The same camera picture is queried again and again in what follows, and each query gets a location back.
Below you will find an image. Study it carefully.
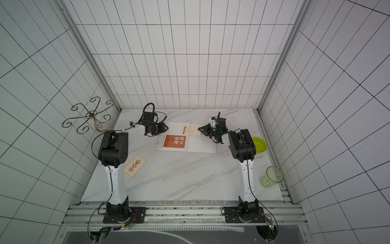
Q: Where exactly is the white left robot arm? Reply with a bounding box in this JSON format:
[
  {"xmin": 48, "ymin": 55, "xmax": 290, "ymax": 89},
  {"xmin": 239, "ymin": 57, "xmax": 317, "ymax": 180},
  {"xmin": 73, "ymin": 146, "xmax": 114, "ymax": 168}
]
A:
[{"xmin": 97, "ymin": 122, "xmax": 169, "ymax": 217}]

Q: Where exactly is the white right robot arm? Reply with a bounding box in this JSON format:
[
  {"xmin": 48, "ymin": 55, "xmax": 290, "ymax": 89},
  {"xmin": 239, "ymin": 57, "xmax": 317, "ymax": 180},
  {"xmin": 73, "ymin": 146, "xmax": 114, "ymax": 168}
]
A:
[{"xmin": 198, "ymin": 117, "xmax": 260, "ymax": 218}]

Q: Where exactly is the clear green glass cup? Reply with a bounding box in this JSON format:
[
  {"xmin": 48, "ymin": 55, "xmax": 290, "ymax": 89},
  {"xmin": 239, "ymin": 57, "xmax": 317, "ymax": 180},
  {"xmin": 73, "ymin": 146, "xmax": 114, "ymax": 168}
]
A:
[{"xmin": 260, "ymin": 166, "xmax": 284, "ymax": 188}]

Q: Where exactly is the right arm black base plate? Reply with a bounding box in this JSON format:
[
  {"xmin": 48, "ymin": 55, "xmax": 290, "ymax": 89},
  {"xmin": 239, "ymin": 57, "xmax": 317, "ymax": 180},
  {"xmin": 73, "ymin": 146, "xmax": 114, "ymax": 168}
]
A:
[{"xmin": 221, "ymin": 206, "xmax": 267, "ymax": 224}]

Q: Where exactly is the cream text photo card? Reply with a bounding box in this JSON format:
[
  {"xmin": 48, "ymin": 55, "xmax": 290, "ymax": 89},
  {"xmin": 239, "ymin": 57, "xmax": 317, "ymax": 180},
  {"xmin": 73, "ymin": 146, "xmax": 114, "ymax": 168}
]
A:
[{"xmin": 182, "ymin": 123, "xmax": 202, "ymax": 136}]

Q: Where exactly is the cream patterned photo card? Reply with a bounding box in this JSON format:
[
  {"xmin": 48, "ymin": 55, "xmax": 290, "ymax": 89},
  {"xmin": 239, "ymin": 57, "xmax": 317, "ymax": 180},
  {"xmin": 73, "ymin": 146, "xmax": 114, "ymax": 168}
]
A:
[{"xmin": 124, "ymin": 154, "xmax": 147, "ymax": 179}]

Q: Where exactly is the lime green plastic bowl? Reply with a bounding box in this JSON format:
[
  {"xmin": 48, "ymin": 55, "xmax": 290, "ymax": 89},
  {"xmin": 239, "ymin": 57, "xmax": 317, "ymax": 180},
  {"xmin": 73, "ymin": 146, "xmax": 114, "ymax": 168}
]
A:
[{"xmin": 252, "ymin": 137, "xmax": 268, "ymax": 154}]

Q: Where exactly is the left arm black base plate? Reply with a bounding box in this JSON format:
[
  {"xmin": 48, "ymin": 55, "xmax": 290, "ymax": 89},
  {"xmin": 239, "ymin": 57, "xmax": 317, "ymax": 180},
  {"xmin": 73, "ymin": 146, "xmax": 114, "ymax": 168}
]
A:
[{"xmin": 103, "ymin": 207, "xmax": 147, "ymax": 224}]

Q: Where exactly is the aluminium mounting rail frame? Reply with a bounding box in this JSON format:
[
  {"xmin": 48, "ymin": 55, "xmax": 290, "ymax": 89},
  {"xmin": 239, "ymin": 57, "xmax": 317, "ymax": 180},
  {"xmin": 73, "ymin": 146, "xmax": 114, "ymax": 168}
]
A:
[{"xmin": 54, "ymin": 201, "xmax": 312, "ymax": 244}]

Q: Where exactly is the white photo album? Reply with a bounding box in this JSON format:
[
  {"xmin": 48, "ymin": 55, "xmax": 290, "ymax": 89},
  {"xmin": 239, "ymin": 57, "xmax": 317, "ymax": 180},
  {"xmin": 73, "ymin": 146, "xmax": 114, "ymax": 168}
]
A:
[{"xmin": 156, "ymin": 122, "xmax": 217, "ymax": 154}]

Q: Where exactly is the orange photo card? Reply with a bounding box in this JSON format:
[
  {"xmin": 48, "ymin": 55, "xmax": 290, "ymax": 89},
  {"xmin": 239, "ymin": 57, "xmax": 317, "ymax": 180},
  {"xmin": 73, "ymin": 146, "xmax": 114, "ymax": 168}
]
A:
[{"xmin": 163, "ymin": 135, "xmax": 186, "ymax": 149}]

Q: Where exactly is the copper wire jewelry stand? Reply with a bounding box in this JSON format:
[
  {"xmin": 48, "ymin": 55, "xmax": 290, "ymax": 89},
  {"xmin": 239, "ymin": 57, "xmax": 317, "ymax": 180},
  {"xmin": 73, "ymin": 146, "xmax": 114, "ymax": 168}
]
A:
[{"xmin": 62, "ymin": 96, "xmax": 115, "ymax": 135}]

